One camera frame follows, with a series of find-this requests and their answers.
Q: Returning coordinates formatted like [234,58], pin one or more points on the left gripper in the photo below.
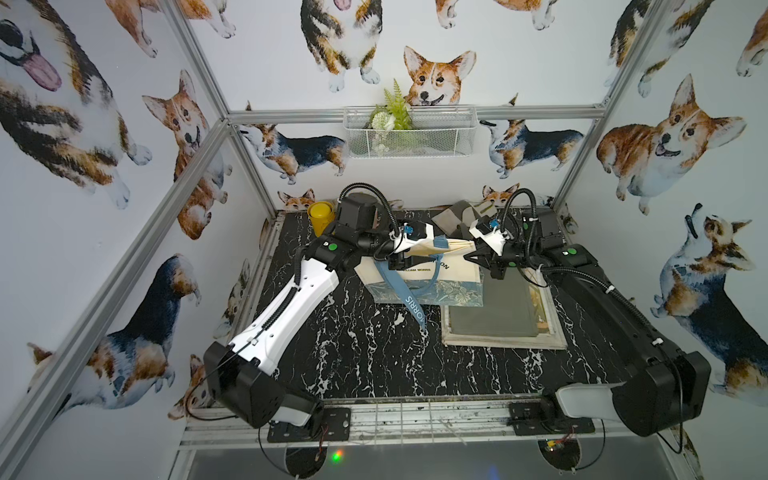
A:
[402,261]

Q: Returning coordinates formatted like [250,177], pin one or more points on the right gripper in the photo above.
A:
[496,269]

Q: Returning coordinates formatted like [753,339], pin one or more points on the cream bag with blue print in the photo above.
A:
[440,276]

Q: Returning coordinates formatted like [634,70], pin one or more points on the cream canvas bag with photo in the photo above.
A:
[504,343]

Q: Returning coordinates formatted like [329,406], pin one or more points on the grey-green canvas bag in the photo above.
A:
[507,310]

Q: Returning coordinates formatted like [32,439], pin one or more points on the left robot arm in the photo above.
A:
[240,374]

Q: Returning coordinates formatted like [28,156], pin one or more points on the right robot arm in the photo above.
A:
[665,386]

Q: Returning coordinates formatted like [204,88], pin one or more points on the small folded cream grey pouch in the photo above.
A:
[455,220]

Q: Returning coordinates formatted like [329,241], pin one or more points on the yellow cylindrical canister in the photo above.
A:
[321,215]

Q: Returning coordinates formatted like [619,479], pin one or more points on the fern and white flower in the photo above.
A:
[390,124]

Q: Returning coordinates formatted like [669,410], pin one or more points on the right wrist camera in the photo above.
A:
[519,232]

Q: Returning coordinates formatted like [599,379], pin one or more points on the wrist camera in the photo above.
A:
[359,212]
[519,232]

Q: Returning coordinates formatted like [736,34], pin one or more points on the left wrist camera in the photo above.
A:
[359,212]

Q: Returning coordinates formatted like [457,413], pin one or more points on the white wire mesh basket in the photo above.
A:
[437,132]

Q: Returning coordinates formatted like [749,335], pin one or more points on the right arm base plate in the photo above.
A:
[542,417]

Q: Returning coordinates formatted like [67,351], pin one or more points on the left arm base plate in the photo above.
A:
[327,424]

